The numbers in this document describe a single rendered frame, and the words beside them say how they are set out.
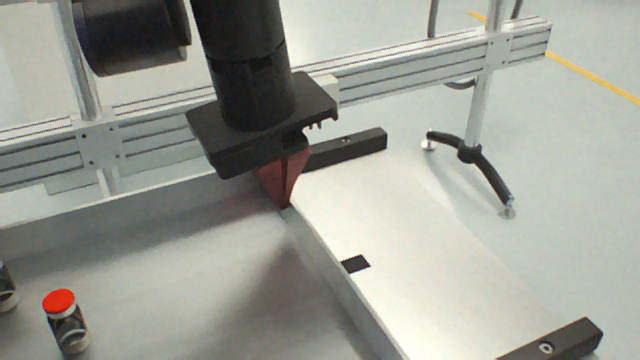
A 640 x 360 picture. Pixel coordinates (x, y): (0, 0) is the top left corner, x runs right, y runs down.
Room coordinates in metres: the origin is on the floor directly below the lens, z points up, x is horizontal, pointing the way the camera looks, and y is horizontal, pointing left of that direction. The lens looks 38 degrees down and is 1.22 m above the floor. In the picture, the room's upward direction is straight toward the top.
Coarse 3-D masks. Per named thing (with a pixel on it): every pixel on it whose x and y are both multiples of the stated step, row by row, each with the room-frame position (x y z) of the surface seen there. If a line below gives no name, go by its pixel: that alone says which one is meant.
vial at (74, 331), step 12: (72, 312) 0.25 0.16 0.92; (48, 324) 0.25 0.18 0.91; (60, 324) 0.25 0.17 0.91; (72, 324) 0.25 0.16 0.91; (84, 324) 0.26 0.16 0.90; (60, 336) 0.25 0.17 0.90; (72, 336) 0.25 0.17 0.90; (84, 336) 0.25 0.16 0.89; (60, 348) 0.25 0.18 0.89; (72, 348) 0.25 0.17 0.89; (84, 348) 0.25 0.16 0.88
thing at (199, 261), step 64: (192, 192) 0.41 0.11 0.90; (256, 192) 0.43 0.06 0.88; (0, 256) 0.34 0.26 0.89; (64, 256) 0.34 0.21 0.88; (128, 256) 0.35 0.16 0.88; (192, 256) 0.35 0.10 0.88; (256, 256) 0.35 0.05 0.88; (320, 256) 0.33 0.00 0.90; (0, 320) 0.28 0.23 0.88; (128, 320) 0.28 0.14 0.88; (192, 320) 0.28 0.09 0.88; (256, 320) 0.28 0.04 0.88; (320, 320) 0.28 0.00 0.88
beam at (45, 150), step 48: (384, 48) 1.50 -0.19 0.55; (432, 48) 1.50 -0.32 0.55; (480, 48) 1.57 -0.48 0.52; (528, 48) 1.66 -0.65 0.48; (192, 96) 1.23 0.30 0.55; (384, 96) 1.43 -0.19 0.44; (0, 144) 1.02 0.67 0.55; (48, 144) 1.06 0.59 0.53; (96, 144) 1.10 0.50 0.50; (144, 144) 1.14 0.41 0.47; (192, 144) 1.19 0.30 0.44; (0, 192) 1.00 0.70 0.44
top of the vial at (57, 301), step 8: (48, 296) 0.26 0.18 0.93; (56, 296) 0.26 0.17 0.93; (64, 296) 0.26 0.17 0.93; (72, 296) 0.26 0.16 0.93; (48, 304) 0.25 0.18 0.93; (56, 304) 0.25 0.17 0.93; (64, 304) 0.25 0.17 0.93; (72, 304) 0.25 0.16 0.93; (48, 312) 0.25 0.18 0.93; (56, 312) 0.25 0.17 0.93
